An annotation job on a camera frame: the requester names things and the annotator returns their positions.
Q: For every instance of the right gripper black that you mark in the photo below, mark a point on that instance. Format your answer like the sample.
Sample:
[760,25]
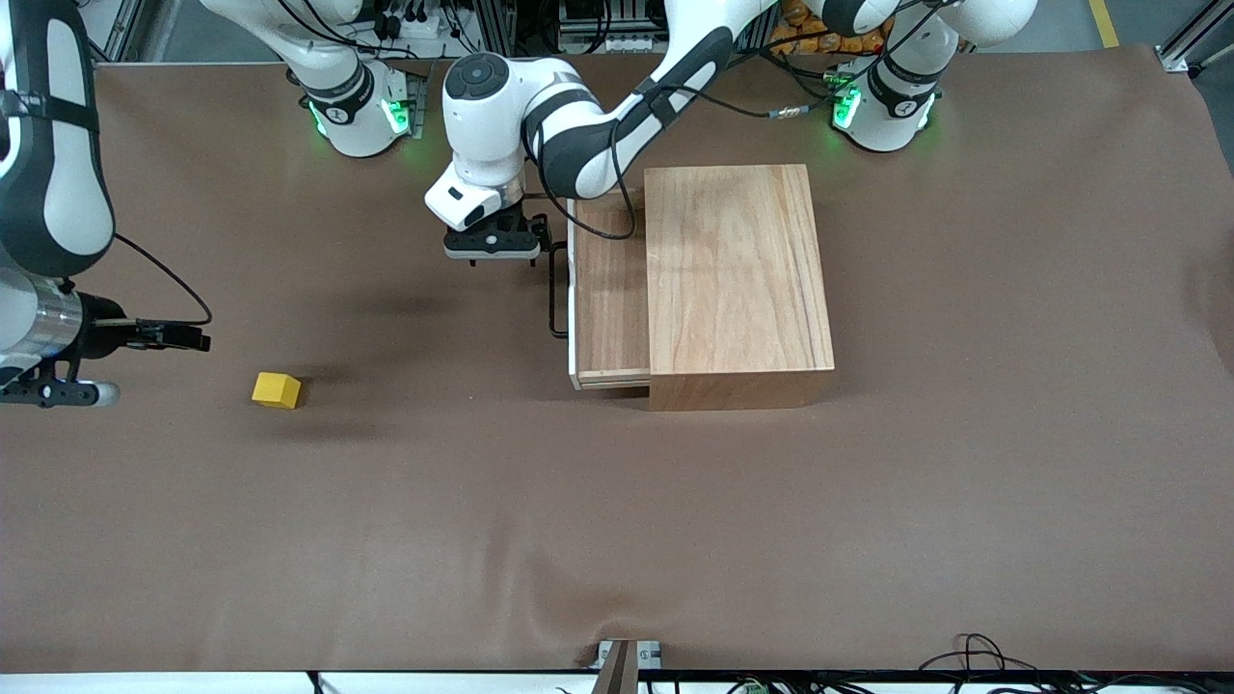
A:
[103,324]

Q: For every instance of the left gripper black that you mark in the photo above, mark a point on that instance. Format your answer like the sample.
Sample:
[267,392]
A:
[540,231]

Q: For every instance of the yellow wooden block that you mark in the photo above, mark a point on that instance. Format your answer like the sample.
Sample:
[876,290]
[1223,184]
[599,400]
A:
[275,389]

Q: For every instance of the left white Franka arm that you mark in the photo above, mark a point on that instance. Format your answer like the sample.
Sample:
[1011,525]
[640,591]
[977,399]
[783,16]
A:
[578,135]

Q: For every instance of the right white Franka arm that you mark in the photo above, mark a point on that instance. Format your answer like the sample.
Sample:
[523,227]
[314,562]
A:
[53,145]

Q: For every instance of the wooden drawer cabinet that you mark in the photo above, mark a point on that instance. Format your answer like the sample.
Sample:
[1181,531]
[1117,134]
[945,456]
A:
[737,280]

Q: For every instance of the white power strip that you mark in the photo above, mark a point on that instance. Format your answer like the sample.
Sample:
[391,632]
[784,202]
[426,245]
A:
[434,29]

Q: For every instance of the brown table cloth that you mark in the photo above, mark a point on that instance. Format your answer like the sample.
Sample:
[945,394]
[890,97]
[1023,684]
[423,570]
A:
[482,530]

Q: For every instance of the orange packet pile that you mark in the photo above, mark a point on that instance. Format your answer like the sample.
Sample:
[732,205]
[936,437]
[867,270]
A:
[839,40]

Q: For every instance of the metal table clamp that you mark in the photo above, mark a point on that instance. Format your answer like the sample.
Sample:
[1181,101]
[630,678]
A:
[627,660]

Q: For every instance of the green plug connector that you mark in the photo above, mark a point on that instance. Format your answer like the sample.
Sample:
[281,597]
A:
[755,687]

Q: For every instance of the aluminium frame rail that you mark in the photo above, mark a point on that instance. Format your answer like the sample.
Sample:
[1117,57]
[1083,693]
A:
[125,29]

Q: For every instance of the aluminium profile post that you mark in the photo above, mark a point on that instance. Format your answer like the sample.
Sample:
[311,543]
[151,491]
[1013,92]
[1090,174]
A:
[1191,43]

